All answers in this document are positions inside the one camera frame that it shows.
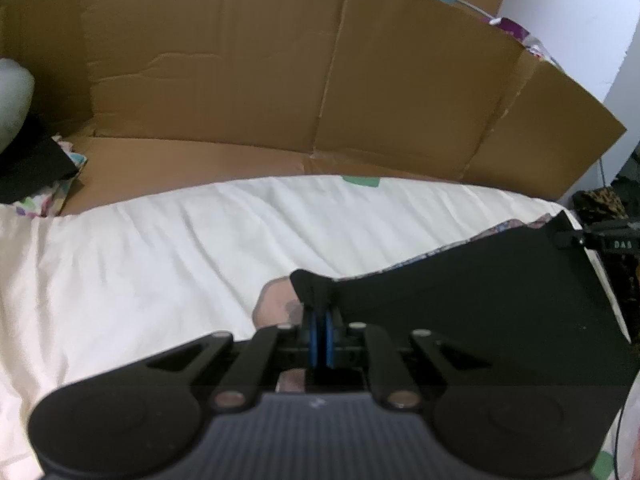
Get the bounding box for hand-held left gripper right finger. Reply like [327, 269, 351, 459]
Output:
[324, 310, 499, 408]

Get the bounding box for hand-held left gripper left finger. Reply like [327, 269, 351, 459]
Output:
[144, 310, 321, 409]

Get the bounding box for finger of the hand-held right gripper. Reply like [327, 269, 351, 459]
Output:
[555, 228, 602, 251]

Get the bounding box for leopard print cloth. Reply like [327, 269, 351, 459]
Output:
[572, 187, 640, 311]

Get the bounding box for black pants with bear print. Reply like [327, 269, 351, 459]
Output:
[290, 210, 640, 411]

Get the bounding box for cream bear printed blanket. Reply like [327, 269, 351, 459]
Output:
[0, 175, 640, 480]

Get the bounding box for purple and white refill packet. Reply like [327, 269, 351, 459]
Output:
[482, 15, 561, 69]

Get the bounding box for folded cardboard sheet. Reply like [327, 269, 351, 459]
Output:
[0, 0, 629, 217]

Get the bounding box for floral printed cloth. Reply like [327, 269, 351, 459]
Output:
[15, 137, 89, 219]

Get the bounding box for small dark cloth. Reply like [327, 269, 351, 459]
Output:
[0, 135, 81, 206]

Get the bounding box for grey neck pillow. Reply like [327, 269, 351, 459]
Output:
[0, 57, 36, 151]

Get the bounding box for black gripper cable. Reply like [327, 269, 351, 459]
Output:
[614, 400, 632, 480]

